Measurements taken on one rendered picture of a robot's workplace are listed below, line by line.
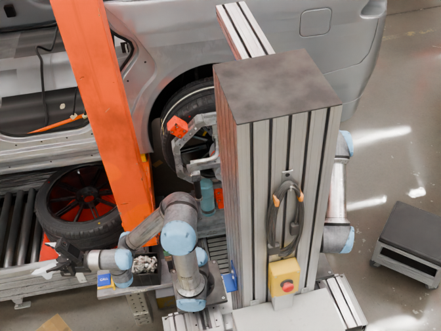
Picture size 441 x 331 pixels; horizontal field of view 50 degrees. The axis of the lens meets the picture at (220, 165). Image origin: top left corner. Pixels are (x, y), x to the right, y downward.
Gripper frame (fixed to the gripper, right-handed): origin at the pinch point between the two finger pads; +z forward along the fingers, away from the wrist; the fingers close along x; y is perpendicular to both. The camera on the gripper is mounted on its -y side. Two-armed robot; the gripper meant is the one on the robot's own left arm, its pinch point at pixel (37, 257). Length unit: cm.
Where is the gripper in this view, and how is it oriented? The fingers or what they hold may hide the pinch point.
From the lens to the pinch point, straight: 193.8
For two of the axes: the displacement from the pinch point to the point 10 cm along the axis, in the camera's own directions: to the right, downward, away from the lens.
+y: 0.7, 7.9, 6.1
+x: 0.4, -6.2, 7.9
